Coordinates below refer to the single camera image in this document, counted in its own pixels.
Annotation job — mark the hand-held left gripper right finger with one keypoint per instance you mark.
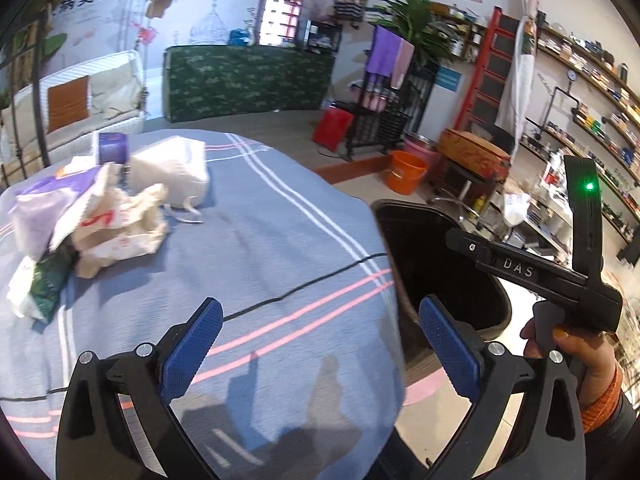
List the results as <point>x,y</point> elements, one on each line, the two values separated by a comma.
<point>447,350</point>

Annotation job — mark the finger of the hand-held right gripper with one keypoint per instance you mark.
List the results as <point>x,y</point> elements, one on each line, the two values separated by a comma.
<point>470,246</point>

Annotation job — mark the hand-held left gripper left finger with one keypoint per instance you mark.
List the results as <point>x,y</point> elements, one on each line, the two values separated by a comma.
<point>192,350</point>

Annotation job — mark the black trash bin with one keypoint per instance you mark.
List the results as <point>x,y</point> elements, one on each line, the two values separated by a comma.
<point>425,260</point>

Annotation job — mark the white red-print plastic bag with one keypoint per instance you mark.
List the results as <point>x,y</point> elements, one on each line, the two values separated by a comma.
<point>125,230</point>

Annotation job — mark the white face mask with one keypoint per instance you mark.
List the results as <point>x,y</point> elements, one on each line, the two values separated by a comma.
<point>170,165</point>

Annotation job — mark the purple packet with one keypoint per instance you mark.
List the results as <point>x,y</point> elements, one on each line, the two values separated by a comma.
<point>40,210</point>

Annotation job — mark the person's right forearm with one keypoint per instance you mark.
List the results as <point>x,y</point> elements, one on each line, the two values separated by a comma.
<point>607,402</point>

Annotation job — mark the person's right hand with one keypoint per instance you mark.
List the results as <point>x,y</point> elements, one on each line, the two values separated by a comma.
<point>592,360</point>

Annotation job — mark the white salon trolley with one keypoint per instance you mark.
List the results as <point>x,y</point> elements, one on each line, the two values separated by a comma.
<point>540,210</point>

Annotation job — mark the stool with patterned cushion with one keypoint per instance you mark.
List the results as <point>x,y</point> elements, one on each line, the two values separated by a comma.
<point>472,152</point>

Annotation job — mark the orange bucket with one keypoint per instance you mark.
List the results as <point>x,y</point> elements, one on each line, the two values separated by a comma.
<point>402,172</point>

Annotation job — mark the pink basin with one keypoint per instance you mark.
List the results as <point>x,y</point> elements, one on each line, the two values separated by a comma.
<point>425,146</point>

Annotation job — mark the striped blue-grey tablecloth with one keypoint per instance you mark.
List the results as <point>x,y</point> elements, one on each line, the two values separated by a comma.
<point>275,240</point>

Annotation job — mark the black metal rack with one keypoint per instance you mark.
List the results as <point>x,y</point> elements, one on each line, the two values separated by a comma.
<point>380,120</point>

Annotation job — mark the green packet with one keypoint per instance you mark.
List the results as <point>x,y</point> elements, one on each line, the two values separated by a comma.
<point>50,280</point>

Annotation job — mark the white hanging apron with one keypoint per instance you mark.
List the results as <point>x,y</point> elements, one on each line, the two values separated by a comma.
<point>520,80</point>

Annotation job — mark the red ladder shelf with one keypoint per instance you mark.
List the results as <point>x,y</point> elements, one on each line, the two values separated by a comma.
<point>492,70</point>

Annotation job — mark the red bag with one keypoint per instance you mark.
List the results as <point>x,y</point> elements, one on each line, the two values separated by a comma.
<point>332,127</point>

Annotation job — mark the pink towel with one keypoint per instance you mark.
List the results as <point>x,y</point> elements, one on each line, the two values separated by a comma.
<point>402,65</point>

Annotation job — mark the pipe fixture with gauge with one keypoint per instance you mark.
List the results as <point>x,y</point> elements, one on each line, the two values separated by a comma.
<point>571,76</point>

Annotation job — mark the purple towel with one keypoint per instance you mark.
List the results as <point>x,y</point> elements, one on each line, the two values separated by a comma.
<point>381,52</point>

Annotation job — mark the purple paper cup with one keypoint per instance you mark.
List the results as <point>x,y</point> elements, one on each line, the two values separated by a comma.
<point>112,147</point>

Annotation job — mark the green potted plant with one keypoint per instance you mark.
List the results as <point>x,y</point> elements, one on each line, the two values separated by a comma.
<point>420,20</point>

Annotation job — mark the black glass box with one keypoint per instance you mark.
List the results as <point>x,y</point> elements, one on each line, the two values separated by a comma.
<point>322,37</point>

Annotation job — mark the beige cushion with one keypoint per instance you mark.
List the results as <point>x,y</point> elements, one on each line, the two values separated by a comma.
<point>115,95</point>

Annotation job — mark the green patterned counter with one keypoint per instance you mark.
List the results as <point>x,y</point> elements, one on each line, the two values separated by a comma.
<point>245,82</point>

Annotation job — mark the orange cushion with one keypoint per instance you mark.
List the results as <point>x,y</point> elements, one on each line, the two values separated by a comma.
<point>67,105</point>

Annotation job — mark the white wicker sofa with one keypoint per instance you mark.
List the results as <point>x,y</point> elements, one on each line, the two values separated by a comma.
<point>120,62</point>

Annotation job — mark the red phone booth cabinet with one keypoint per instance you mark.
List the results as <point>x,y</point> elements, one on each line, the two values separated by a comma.
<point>282,0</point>

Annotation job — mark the blue bag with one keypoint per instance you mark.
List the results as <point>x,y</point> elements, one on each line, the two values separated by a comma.
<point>240,38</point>

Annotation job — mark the wall shelves with products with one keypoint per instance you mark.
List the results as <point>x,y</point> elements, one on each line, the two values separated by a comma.
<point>600,125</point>

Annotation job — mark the blue wall sign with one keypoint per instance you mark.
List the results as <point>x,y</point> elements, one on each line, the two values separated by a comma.
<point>448,80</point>

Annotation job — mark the wall mural poster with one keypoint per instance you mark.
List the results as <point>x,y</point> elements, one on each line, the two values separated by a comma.
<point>110,15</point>

